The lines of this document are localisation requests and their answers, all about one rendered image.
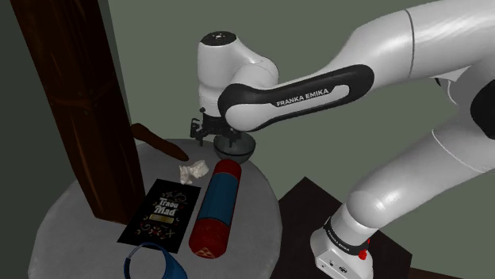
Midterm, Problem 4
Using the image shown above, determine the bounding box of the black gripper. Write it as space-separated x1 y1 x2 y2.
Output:
189 107 242 148

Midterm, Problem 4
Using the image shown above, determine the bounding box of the brown wooden stick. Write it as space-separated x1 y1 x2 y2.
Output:
130 122 190 162

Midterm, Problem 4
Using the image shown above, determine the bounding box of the black box with pale lettering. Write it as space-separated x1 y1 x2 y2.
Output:
117 178 202 254

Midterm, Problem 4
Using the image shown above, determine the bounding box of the red and blue cylinder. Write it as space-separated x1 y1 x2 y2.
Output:
188 158 243 260

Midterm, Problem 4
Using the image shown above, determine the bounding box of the blue visor cap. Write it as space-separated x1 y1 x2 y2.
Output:
123 241 189 279

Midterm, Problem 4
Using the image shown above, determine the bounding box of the round grey table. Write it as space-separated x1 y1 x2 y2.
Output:
27 137 284 279

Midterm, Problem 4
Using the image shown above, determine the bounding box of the dark brown wooden plank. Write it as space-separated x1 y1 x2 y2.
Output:
9 0 146 226

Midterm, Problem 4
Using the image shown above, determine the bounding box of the dark grey bowl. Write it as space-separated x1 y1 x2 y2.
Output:
213 132 257 163

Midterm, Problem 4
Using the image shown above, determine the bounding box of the dark robot stand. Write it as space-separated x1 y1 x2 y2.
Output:
271 176 413 279

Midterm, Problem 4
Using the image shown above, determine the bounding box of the white crumpled paper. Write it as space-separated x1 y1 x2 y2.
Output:
178 159 210 185

